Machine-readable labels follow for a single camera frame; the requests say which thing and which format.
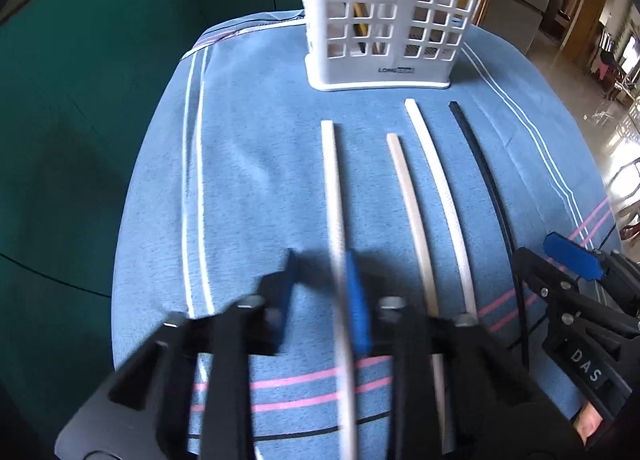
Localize beige chopstick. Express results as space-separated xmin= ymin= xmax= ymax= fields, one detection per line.
xmin=386 ymin=134 xmax=448 ymax=436

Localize white utensil holder basket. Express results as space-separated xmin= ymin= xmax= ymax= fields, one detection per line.
xmin=296 ymin=0 xmax=502 ymax=92

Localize black chopstick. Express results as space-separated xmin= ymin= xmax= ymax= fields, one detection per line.
xmin=448 ymin=100 xmax=530 ymax=372

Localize hanging clothes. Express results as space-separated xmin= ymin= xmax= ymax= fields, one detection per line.
xmin=590 ymin=20 xmax=626 ymax=88

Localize blue striped cloth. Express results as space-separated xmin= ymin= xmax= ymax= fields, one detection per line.
xmin=111 ymin=11 xmax=623 ymax=460

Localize person's right hand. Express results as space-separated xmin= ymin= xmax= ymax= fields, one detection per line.
xmin=575 ymin=405 xmax=608 ymax=443

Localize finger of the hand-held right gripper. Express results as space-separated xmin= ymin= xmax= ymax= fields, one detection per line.
xmin=544 ymin=232 xmax=640 ymax=321
xmin=514 ymin=247 xmax=640 ymax=335

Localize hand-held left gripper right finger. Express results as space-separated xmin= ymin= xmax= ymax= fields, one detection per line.
xmin=345 ymin=250 xmax=586 ymax=460

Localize wooden chair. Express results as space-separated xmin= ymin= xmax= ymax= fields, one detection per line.
xmin=612 ymin=155 xmax=640 ymax=245

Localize white chopstick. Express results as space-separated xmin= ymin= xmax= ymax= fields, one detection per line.
xmin=405 ymin=98 xmax=479 ymax=317
xmin=320 ymin=121 xmax=360 ymax=460

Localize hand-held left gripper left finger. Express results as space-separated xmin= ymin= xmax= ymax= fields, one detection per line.
xmin=55 ymin=249 xmax=301 ymax=460

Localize teal lower kitchen cabinets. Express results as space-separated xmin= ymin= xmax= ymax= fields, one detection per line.
xmin=0 ymin=0 xmax=307 ymax=321

